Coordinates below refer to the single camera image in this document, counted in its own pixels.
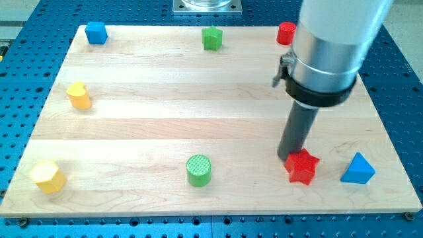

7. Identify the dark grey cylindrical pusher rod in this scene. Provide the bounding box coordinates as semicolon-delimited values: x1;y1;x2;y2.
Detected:
278;101;319;161

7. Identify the black clamp ring with lever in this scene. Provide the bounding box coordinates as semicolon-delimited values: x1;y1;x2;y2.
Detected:
272;52;357;107

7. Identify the red cylinder block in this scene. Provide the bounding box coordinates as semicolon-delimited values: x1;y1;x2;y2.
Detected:
276;22;297;45

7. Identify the blue perforated metal table plate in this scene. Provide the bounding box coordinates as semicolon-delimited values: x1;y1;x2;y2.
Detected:
1;1;422;237

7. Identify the green star block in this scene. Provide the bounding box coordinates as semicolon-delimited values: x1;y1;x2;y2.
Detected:
202;26;223;51

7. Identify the red star block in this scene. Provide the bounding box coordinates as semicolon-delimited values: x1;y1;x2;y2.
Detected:
284;149;320;185

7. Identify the yellow heart block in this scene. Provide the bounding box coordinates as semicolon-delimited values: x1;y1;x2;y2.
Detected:
66;81;91;110

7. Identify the light wooden board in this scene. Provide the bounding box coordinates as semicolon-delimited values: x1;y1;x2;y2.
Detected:
1;26;422;218

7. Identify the blue cube block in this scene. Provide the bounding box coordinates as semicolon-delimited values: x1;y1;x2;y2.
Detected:
85;21;108;44

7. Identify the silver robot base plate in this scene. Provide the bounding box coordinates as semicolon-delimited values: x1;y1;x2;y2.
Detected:
173;0;243;13

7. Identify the blue triangle block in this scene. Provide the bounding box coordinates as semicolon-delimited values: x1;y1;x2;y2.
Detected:
340;152;376;184

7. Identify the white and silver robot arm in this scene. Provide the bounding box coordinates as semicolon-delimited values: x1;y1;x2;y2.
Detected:
272;0;393;160

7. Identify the yellow hexagon block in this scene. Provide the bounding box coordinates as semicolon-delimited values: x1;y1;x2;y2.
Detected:
30;160;67;194

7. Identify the green cylinder block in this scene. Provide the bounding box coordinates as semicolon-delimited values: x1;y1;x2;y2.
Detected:
186;154;212;187

